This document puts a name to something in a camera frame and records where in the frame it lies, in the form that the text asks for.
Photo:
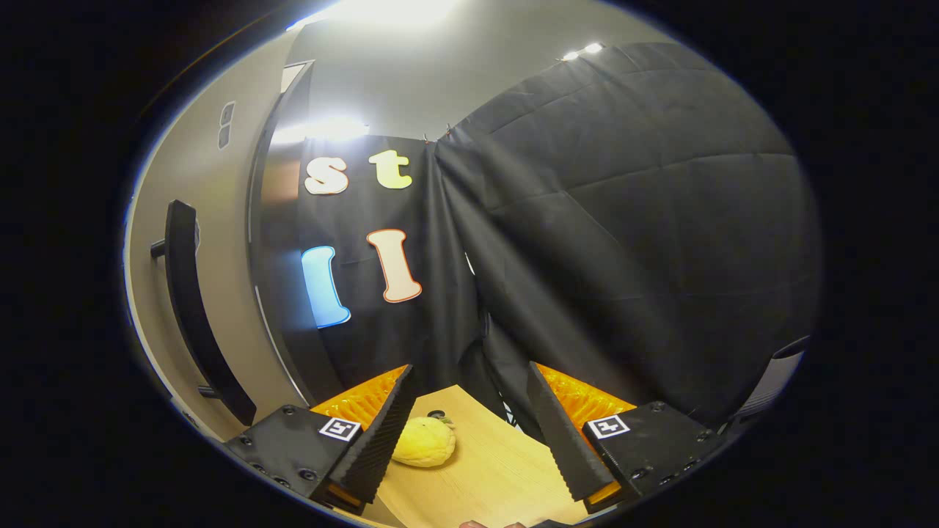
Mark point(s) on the grey cabinet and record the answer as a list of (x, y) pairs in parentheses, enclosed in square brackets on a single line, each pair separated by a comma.
[(282, 220)]

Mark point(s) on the large ceiling light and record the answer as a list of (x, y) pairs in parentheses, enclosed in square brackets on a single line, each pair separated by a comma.
[(396, 9)]

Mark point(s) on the yellow lemon toy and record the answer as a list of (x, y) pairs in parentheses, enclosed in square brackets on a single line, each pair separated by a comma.
[(424, 444)]

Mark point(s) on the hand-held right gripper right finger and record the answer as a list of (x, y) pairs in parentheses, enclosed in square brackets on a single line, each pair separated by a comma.
[(561, 440)]

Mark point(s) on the grey cabinet door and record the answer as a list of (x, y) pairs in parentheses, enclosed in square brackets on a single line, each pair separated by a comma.
[(220, 183)]

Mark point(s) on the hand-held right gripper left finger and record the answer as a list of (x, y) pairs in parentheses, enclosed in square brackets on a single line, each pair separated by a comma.
[(378, 440)]

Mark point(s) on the black backdrop cloth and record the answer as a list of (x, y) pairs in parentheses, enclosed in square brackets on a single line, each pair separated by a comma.
[(623, 220)]

